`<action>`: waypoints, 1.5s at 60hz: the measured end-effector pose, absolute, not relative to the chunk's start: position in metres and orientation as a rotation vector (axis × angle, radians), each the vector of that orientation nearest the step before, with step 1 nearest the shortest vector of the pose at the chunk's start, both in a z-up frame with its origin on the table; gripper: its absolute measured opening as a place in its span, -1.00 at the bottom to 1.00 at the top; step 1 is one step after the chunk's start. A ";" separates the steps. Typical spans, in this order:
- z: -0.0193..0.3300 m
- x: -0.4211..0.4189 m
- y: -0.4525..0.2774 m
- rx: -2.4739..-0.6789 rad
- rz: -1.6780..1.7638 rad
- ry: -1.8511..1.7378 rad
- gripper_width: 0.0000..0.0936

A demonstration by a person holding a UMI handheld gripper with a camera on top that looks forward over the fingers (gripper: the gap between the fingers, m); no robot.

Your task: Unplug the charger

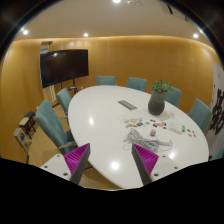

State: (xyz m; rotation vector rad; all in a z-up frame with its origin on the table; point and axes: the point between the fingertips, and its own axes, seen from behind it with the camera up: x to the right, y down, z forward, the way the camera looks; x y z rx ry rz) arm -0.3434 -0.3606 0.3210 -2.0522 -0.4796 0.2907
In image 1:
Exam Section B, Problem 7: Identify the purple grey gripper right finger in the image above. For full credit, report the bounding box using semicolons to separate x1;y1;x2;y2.
131;143;183;186

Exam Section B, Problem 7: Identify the grey table cable hatch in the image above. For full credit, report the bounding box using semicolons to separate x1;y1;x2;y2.
118;100;137;110

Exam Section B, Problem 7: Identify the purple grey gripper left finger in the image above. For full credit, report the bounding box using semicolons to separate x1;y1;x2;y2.
40;142;92;186

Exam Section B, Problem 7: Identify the green potted plant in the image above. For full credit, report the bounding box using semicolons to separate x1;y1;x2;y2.
151;80;172;93

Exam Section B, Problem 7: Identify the white coiled charger cable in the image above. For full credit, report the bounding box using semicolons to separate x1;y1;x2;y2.
122;128;174;153

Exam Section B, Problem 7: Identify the teal chair far left end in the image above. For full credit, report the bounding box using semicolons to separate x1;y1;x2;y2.
97;76;115;86

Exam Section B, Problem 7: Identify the white black standing banner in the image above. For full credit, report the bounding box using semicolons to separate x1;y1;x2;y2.
206;64;224;155

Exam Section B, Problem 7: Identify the teal chair far middle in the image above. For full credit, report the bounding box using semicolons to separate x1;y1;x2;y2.
127;77;147;91

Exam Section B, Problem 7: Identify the teal chair right side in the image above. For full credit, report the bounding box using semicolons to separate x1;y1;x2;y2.
188;99;212;132

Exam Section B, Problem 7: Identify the teal chair front left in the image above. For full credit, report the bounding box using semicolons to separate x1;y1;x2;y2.
36;100;78;155

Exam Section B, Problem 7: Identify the teal chair behind plant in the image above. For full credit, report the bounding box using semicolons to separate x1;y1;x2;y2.
165;87;182;106

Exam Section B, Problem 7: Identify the small black side stool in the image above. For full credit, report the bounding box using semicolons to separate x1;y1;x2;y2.
19;112;35;133

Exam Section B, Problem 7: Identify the black wall television screen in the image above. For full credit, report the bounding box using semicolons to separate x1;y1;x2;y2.
40;49;89;88

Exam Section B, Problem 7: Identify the colourful small items pile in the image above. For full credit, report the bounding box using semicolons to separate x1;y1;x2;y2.
123;118;168;129

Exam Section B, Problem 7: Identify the teal chair left middle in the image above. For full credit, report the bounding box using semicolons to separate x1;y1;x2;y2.
56;88;72;113

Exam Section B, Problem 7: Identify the white oval conference table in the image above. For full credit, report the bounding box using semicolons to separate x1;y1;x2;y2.
68;86;209;189

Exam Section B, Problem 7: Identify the grey plant pot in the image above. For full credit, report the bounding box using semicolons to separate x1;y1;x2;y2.
148;91;166;115

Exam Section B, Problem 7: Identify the white rack near wall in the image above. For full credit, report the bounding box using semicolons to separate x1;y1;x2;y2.
13;128;32;163

